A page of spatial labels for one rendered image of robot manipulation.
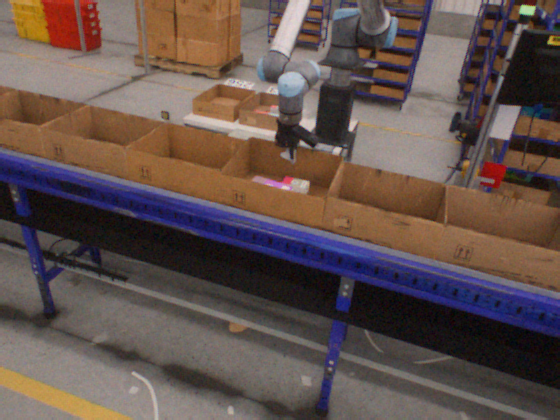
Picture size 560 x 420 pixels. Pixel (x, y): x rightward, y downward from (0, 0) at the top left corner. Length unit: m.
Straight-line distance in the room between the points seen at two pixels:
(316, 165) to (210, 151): 0.48
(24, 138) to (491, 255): 1.81
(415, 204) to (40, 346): 1.85
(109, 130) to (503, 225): 1.70
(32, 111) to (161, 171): 0.92
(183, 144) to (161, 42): 4.60
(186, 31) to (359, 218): 5.06
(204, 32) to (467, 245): 5.13
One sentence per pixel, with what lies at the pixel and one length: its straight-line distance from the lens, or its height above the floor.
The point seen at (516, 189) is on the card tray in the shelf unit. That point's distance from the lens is 2.92.
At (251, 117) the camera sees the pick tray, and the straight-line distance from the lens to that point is 2.72.
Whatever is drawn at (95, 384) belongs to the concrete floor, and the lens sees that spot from 2.31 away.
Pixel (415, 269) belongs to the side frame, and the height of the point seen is 0.90.
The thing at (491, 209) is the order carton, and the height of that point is 0.99.
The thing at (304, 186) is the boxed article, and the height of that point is 0.95.
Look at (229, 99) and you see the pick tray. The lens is 3.16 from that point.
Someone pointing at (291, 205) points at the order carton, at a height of 0.99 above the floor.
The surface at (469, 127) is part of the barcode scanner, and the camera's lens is 2.28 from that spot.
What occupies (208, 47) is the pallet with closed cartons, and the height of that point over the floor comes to 0.39.
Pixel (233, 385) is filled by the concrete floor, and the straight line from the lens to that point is 2.22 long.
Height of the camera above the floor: 1.81
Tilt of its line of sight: 31 degrees down
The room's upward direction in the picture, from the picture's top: 6 degrees clockwise
